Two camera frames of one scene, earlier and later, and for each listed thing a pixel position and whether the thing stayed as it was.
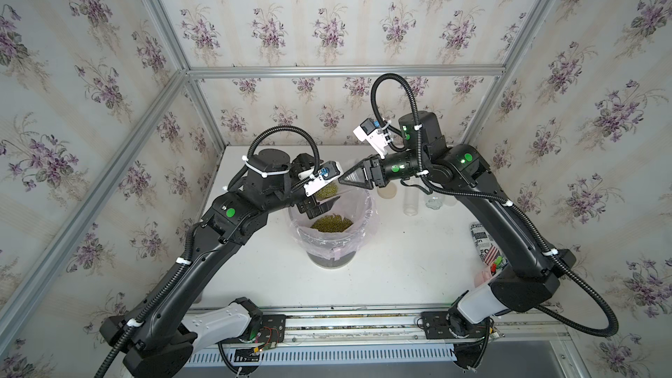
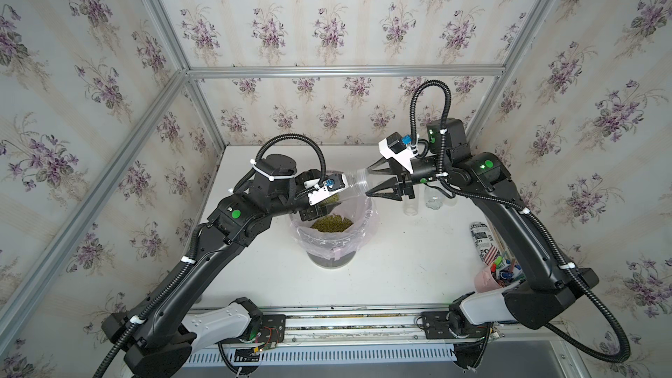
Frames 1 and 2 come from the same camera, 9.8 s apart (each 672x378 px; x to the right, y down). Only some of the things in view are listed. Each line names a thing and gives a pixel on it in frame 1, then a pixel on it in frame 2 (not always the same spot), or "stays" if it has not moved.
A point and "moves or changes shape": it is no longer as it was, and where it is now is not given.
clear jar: x=330 y=191 moves or changes shape
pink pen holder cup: x=483 y=277 stays
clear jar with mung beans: x=410 y=200 stays
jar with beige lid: x=433 y=201 stays
